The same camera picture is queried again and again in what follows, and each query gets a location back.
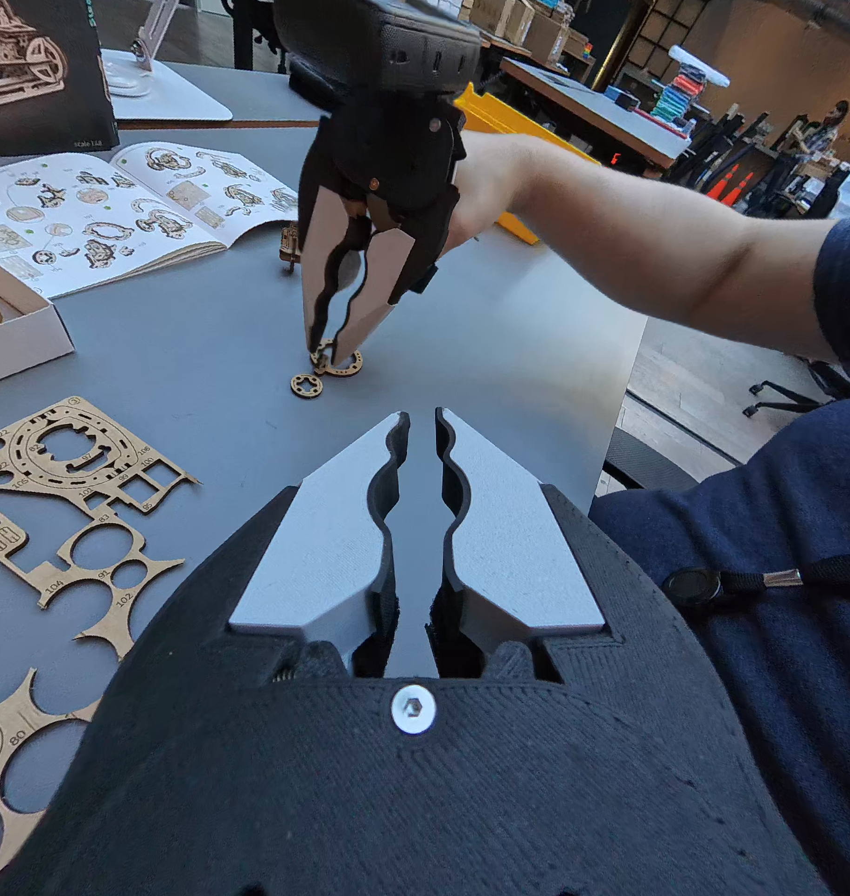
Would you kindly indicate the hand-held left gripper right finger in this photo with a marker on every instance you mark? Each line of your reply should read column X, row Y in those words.
column 523, row 560

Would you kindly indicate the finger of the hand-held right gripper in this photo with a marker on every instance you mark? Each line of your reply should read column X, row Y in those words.
column 320, row 238
column 386, row 273

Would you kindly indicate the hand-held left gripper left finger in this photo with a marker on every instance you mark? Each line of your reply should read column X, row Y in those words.
column 320, row 560

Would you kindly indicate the small wooden peg part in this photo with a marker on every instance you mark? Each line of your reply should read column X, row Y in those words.
column 321, row 357

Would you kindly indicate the person's right forearm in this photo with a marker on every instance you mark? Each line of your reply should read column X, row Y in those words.
column 642, row 238

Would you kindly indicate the small wooden model subassembly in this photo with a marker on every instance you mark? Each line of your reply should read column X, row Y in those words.
column 290, row 245

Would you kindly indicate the black model kit box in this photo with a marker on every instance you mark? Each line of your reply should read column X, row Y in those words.
column 82, row 105

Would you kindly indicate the person's right hand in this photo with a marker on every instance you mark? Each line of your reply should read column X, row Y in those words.
column 491, row 182

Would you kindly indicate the yellow plastic bin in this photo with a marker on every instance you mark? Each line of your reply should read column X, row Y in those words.
column 495, row 115

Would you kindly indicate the stack of cardboard boxes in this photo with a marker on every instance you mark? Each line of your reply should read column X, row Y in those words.
column 516, row 21

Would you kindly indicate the black office chair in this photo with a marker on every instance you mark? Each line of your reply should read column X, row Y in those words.
column 649, row 458

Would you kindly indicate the white rounded board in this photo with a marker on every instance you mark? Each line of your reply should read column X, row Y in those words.
column 187, row 101

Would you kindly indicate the background workbench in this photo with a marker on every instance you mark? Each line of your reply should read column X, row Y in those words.
column 593, row 98

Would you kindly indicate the metal stand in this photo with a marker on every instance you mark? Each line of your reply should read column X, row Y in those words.
column 155, row 31

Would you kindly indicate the white instruction booklet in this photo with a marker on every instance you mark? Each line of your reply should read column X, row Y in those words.
column 82, row 210

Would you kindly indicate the laser-cut plywood sheet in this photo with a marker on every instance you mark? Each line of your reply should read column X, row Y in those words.
column 55, row 575
column 15, row 728

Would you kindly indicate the stack of coloured packs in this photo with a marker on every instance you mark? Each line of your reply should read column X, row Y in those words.
column 677, row 98

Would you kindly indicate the white cardboard box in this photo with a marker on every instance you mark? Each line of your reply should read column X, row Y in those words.
column 25, row 343

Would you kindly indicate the orange traffic cone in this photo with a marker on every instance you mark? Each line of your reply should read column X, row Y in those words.
column 724, row 183
column 738, row 190

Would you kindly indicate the row of black office chairs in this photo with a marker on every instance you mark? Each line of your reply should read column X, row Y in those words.
column 782, row 182

